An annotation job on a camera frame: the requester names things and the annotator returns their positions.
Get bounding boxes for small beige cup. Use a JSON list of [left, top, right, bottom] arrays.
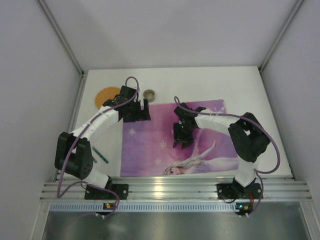
[[142, 89, 156, 103]]

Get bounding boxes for orange round woven plate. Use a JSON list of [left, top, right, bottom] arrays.
[[94, 86, 121, 109]]

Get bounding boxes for purple Frozen placemat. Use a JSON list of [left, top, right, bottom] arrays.
[[120, 103, 239, 177]]

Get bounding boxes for green handled spoon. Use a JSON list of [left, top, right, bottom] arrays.
[[92, 146, 109, 164]]

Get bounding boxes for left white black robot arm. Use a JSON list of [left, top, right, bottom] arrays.
[[54, 85, 151, 188]]

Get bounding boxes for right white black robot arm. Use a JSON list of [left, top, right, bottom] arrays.
[[173, 102, 272, 191]]

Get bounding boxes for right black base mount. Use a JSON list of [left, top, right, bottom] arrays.
[[216, 183, 263, 201]]

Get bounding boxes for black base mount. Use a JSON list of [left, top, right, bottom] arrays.
[[84, 184, 129, 200], [216, 183, 263, 201]]

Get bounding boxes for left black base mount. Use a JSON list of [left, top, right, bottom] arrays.
[[84, 184, 129, 200]]

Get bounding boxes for white slotted cable duct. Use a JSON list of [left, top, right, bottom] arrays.
[[50, 202, 251, 213]]

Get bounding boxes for aluminium rail beam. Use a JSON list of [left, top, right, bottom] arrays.
[[39, 176, 313, 201]]

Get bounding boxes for left aluminium frame post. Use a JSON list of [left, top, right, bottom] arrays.
[[37, 0, 85, 76]]

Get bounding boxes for aluminium frame post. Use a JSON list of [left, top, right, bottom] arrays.
[[37, 0, 85, 76], [258, 0, 307, 73]]

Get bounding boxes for right aluminium frame post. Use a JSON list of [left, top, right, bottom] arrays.
[[258, 0, 307, 73]]

